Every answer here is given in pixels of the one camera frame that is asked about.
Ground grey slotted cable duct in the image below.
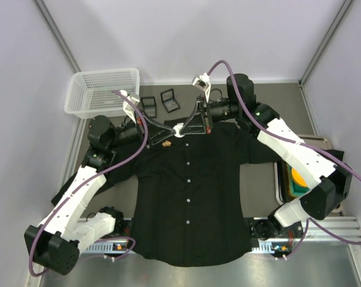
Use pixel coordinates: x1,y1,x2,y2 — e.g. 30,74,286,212
84,241,292,254

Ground black box blue brooch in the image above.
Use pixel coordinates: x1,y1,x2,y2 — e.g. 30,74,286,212
140,96,157,118

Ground metal tray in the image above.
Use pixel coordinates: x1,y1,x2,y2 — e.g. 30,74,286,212
274,134,345,205

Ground aluminium rail frame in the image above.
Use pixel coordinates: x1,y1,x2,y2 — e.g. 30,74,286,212
26,216,361,286

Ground white perforated plastic basket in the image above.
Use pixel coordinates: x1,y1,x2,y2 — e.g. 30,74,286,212
64,68,140,120

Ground green black mat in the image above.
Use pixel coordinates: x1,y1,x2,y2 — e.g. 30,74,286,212
284,164,310,198

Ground orange bowl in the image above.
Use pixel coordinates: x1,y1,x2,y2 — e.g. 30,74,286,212
291,168,308,188

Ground black button shirt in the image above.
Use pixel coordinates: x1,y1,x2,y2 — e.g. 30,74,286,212
51,118,345,268

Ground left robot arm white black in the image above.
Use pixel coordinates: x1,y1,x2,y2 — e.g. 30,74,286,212
24,112,183,277

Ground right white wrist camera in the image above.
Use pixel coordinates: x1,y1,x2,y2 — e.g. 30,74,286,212
192,73,212,102

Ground black box gold brooch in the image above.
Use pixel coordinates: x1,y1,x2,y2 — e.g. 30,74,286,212
160,88,181,113

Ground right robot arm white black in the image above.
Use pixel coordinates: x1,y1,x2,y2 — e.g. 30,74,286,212
179,74,352,239

